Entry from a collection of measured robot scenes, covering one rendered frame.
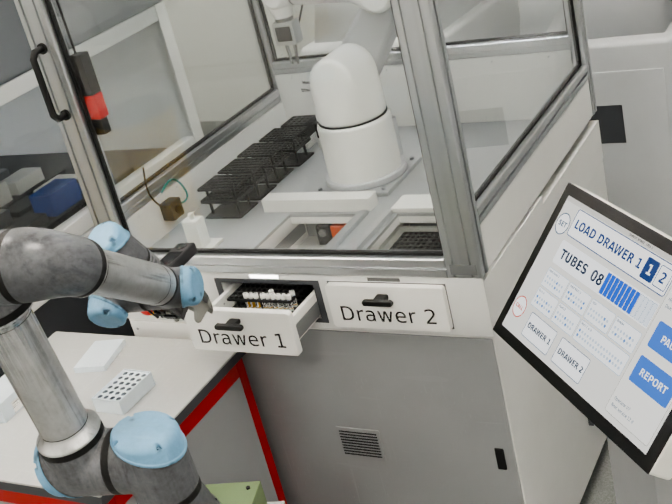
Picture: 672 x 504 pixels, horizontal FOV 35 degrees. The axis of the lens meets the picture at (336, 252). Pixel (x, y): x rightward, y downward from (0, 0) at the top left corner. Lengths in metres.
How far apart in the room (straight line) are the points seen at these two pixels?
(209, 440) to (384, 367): 0.45
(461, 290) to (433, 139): 0.35
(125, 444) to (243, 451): 0.89
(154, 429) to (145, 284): 0.25
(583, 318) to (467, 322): 0.54
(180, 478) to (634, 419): 0.75
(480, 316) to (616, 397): 0.65
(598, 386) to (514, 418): 0.73
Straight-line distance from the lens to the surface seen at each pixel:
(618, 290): 1.80
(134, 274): 1.81
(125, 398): 2.51
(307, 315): 2.44
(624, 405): 1.71
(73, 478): 1.91
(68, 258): 1.65
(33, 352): 1.78
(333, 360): 2.55
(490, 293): 2.30
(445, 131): 2.14
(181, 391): 2.52
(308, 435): 2.75
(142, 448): 1.83
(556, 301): 1.91
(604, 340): 1.79
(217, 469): 2.62
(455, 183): 2.18
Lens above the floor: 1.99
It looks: 25 degrees down
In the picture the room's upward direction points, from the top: 14 degrees counter-clockwise
